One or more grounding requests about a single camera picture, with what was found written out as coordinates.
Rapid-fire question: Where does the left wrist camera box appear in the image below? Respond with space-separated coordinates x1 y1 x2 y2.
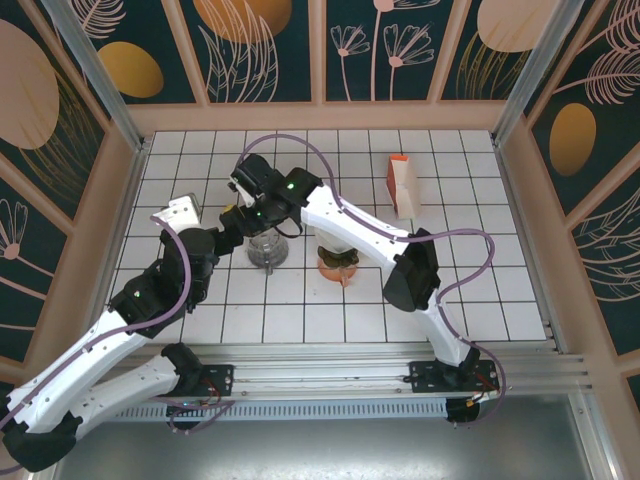
151 193 202 232

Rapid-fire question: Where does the olive green plastic dripper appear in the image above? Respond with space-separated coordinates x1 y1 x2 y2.
319 247 360 267

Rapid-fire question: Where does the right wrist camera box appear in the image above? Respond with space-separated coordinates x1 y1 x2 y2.
228 153 276 207

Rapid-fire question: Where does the orange transparent dripper base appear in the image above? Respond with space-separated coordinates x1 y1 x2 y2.
317 262 359 290

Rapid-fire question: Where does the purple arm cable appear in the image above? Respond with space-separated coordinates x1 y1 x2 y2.
238 132 509 426
0 217 236 436

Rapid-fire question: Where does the dark floral wall panel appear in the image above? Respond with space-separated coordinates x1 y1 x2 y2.
0 0 111 221
179 0 321 105
438 0 551 103
0 154 74 364
54 0 210 106
319 0 459 104
567 169 640 359
524 0 640 219

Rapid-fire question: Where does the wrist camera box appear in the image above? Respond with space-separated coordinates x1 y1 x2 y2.
151 193 202 232
228 153 276 207

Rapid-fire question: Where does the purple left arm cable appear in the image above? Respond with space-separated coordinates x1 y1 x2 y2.
0 217 236 436

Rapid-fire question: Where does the aluminium frame post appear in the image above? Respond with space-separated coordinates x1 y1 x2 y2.
42 0 147 151
492 0 591 146

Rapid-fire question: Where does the slotted grey cable duct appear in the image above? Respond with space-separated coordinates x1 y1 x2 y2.
112 399 451 422

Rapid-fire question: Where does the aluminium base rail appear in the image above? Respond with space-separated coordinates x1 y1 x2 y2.
114 339 596 401

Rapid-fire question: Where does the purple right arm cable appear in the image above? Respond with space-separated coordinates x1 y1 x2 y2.
238 132 509 426

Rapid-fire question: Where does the orange coffee filter box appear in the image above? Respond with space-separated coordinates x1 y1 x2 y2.
385 153 420 220

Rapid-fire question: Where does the grey clear glass dripper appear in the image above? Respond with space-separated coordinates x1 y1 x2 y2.
247 232 290 275

